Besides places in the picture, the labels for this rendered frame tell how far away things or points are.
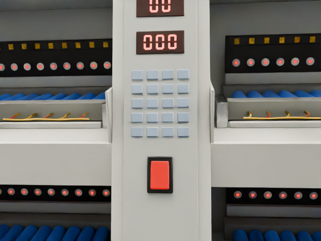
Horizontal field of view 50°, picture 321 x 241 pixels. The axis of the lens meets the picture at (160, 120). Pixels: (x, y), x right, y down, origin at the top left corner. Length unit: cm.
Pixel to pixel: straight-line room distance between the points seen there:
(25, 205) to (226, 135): 33
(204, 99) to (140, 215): 12
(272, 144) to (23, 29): 44
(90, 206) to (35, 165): 18
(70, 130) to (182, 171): 14
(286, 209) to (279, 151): 19
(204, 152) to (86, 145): 11
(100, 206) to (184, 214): 22
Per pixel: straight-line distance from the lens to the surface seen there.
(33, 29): 61
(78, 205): 53
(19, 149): 37
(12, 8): 62
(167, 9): 34
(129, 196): 33
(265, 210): 52
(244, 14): 57
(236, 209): 51
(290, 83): 53
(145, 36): 34
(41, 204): 55
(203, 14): 35
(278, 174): 35
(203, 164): 33
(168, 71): 33
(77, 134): 37
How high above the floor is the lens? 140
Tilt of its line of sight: 3 degrees up
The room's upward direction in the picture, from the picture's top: straight up
